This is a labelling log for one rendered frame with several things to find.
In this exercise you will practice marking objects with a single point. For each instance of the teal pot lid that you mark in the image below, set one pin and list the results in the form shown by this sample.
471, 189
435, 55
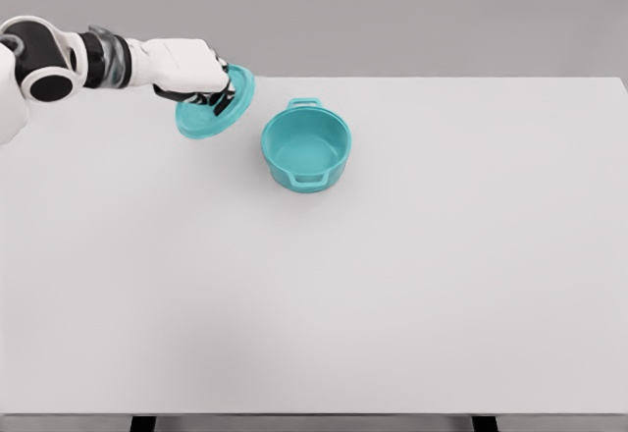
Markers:
240, 98

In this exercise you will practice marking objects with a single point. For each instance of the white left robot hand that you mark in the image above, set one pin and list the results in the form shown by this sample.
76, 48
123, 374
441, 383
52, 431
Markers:
184, 65

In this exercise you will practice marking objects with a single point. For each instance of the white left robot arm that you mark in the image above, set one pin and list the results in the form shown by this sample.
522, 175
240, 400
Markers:
44, 64

